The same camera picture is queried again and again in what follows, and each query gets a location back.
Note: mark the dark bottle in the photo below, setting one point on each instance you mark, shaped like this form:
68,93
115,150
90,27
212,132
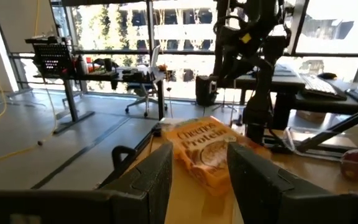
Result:
81,65

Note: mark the black table clamp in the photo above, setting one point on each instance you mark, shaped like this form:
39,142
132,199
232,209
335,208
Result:
115,158

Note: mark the black computer box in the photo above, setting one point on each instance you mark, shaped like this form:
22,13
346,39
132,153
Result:
205,91

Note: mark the black workstation desk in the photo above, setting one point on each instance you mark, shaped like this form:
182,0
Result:
283,93

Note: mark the orange Cheerios Protein cereal box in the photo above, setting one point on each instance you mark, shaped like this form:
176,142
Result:
197,146

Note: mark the black diagonal frame strut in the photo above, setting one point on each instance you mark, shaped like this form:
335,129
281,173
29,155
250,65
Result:
337,127

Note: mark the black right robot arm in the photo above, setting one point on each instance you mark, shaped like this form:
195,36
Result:
256,102

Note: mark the black computer keyboard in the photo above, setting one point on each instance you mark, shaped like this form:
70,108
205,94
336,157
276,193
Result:
320,87

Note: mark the cardboard box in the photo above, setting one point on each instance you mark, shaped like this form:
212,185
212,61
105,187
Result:
311,115

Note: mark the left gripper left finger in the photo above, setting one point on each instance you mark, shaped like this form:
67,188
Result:
148,186

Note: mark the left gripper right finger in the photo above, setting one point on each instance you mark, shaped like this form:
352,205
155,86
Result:
259,193

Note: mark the black perforated rack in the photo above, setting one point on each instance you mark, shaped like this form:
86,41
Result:
51,57

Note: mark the white office chair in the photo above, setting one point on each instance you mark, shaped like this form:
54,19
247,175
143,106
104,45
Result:
146,93

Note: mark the dark office desk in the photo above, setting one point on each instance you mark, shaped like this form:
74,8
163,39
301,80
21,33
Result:
73,102

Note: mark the black computer mouse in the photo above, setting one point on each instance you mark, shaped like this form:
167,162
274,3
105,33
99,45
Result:
326,76

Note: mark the red apple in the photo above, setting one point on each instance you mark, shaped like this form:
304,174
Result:
357,165

